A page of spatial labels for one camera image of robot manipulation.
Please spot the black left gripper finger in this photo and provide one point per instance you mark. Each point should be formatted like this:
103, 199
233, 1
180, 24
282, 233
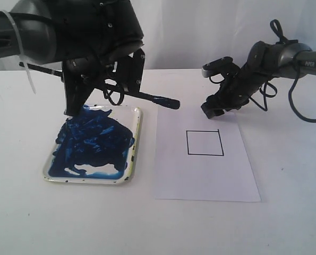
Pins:
130, 71
80, 77

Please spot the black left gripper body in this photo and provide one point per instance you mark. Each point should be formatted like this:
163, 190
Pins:
85, 29

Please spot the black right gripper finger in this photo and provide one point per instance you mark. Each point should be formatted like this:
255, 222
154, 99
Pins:
236, 107
212, 109

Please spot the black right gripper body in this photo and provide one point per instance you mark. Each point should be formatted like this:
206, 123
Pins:
238, 86

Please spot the black paintbrush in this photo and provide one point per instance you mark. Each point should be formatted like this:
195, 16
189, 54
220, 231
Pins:
159, 100

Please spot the white paper with black square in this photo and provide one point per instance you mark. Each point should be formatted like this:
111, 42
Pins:
201, 159

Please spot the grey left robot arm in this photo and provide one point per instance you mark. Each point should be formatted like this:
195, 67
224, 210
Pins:
36, 29

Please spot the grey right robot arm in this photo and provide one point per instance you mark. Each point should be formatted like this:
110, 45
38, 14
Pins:
292, 60

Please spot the white tray with blue paint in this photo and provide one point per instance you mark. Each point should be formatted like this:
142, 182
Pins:
99, 146

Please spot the white backdrop curtain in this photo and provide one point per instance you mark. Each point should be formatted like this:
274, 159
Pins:
188, 34

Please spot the white zip tie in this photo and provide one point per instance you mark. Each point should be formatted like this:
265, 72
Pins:
21, 55

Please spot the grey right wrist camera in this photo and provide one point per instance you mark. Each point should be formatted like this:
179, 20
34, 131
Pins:
219, 66

